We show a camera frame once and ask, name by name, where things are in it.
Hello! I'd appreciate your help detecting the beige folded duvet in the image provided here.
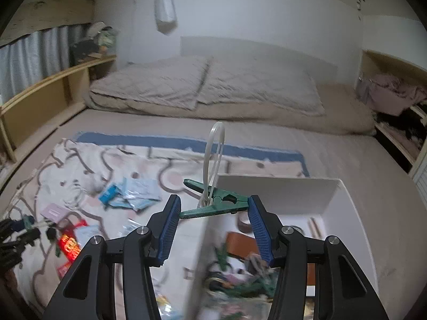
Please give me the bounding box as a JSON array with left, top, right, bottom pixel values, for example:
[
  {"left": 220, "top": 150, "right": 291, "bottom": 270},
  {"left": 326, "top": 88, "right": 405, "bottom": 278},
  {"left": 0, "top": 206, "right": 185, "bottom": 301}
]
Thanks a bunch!
[{"left": 83, "top": 83, "right": 377, "bottom": 136}]

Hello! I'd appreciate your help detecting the pink clothes pile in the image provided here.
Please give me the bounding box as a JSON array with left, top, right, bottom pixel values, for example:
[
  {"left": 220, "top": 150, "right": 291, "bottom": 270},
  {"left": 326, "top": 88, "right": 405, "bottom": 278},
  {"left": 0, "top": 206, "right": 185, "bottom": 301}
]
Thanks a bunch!
[{"left": 357, "top": 73, "right": 427, "bottom": 117}]

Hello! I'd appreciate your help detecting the wooden side shelf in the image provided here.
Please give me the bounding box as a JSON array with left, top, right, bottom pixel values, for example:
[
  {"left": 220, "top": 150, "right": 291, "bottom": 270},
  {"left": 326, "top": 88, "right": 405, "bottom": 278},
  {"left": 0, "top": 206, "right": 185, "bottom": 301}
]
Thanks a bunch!
[{"left": 0, "top": 55, "right": 117, "bottom": 162}]

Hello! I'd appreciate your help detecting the grey curtain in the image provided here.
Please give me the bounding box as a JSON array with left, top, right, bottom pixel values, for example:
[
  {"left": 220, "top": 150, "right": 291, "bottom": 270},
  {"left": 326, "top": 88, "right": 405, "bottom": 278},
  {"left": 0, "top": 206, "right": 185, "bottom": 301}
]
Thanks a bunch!
[{"left": 0, "top": 24, "right": 88, "bottom": 105}]

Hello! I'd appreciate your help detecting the white headboard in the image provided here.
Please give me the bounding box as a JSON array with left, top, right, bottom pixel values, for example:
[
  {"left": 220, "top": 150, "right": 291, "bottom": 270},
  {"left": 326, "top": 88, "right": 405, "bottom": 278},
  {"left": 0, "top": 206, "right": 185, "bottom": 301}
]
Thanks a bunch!
[{"left": 180, "top": 35, "right": 338, "bottom": 78}]

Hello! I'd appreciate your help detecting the wardrobe shelf niche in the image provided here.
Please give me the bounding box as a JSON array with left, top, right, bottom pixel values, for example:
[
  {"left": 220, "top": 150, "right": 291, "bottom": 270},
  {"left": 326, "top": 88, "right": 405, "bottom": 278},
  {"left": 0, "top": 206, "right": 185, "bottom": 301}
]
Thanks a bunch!
[{"left": 354, "top": 49, "right": 427, "bottom": 174}]

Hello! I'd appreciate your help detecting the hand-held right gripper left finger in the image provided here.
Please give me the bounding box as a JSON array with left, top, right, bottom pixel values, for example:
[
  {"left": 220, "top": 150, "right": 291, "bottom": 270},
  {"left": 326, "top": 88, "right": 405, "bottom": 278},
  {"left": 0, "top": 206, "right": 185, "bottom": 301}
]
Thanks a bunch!
[{"left": 42, "top": 194, "right": 183, "bottom": 320}]

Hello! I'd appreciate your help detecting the white and blue packet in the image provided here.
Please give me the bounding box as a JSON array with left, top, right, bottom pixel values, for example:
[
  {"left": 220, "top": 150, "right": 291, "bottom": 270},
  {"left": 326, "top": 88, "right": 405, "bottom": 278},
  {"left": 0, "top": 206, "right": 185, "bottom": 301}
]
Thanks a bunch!
[{"left": 122, "top": 177, "right": 161, "bottom": 201}]

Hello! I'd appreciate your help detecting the dark clothes pile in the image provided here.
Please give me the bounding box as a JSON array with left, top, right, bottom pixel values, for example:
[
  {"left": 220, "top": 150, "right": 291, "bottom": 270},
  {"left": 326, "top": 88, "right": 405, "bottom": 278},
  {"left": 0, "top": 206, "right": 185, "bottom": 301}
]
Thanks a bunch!
[{"left": 375, "top": 107, "right": 427, "bottom": 155}]

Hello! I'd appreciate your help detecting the printed blanket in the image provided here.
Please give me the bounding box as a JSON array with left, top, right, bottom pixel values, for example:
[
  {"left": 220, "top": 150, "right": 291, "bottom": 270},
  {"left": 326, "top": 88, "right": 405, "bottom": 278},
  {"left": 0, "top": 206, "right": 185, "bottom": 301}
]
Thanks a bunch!
[{"left": 0, "top": 131, "right": 310, "bottom": 320}]

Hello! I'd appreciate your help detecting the red envelope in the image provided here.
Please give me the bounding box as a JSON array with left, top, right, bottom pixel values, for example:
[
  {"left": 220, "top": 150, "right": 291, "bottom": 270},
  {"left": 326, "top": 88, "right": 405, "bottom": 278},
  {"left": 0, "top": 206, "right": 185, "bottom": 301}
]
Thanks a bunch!
[{"left": 57, "top": 220, "right": 89, "bottom": 263}]

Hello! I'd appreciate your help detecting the small blue packet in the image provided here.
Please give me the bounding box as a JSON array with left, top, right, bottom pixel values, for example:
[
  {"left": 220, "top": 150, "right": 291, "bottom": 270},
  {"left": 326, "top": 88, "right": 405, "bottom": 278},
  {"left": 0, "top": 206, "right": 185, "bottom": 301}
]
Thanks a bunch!
[{"left": 99, "top": 185, "right": 121, "bottom": 206}]

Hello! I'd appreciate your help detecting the green clothespin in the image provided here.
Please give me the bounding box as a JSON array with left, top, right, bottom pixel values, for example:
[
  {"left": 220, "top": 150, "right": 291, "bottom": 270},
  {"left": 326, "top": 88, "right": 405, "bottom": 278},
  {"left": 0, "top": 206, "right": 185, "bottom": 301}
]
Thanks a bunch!
[
  {"left": 179, "top": 179, "right": 250, "bottom": 219},
  {"left": 215, "top": 245, "right": 235, "bottom": 271}
]

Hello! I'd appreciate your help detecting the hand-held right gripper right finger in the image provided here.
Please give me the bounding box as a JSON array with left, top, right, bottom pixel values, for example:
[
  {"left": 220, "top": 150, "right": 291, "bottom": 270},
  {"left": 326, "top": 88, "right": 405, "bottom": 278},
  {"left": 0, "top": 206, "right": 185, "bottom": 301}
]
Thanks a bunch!
[{"left": 247, "top": 194, "right": 389, "bottom": 320}]

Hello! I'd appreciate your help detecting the pink card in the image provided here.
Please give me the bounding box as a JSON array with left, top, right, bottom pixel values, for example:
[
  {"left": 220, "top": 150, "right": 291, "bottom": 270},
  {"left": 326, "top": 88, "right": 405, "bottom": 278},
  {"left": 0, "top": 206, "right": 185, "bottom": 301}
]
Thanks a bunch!
[{"left": 41, "top": 203, "right": 68, "bottom": 221}]

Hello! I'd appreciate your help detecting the clutter on side shelf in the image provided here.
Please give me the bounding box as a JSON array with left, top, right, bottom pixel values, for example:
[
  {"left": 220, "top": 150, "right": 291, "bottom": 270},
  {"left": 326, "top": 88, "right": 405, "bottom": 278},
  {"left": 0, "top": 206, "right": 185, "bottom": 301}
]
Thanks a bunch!
[{"left": 69, "top": 22, "right": 120, "bottom": 66}]

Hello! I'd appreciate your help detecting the bed mattress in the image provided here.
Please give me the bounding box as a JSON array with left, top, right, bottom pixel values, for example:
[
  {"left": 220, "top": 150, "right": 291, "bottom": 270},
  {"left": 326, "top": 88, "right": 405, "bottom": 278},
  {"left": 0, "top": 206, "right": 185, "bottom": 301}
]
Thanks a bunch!
[{"left": 0, "top": 108, "right": 427, "bottom": 307}]

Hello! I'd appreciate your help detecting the white wall-hung pouch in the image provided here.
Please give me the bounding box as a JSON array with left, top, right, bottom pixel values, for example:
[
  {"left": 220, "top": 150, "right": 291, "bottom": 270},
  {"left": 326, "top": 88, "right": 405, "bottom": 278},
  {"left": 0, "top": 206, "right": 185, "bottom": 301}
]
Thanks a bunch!
[{"left": 154, "top": 0, "right": 177, "bottom": 34}]

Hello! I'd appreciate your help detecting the brown leather piece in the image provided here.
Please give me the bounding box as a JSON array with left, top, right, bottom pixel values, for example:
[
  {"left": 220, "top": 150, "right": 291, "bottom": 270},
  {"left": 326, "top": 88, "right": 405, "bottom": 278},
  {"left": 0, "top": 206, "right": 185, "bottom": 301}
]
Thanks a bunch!
[
  {"left": 305, "top": 263, "right": 318, "bottom": 287},
  {"left": 225, "top": 231, "right": 258, "bottom": 261}
]

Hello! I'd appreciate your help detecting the white storage box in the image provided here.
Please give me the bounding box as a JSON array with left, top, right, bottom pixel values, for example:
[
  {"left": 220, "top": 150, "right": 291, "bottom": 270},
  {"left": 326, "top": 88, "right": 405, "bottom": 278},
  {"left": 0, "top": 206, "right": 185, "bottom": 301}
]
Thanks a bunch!
[{"left": 182, "top": 173, "right": 379, "bottom": 320}]

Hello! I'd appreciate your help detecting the beige quilted pillow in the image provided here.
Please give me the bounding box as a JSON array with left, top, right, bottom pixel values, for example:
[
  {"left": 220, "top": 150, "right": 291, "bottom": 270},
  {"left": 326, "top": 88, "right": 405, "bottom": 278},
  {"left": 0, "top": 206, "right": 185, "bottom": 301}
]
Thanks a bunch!
[
  {"left": 197, "top": 57, "right": 326, "bottom": 117},
  {"left": 89, "top": 55, "right": 211, "bottom": 111}
]

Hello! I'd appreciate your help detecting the brown tape roll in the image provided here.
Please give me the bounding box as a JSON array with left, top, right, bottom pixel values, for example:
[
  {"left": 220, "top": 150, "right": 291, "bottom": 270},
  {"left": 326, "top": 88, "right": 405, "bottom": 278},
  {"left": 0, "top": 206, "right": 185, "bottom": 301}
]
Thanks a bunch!
[{"left": 237, "top": 214, "right": 254, "bottom": 233}]

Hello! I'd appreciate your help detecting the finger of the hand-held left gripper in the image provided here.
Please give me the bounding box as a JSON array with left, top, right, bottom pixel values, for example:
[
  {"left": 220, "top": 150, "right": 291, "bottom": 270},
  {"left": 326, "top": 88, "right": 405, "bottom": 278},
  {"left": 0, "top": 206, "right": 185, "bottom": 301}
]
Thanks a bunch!
[
  {"left": 0, "top": 217, "right": 37, "bottom": 238},
  {"left": 0, "top": 229, "right": 41, "bottom": 261}
]

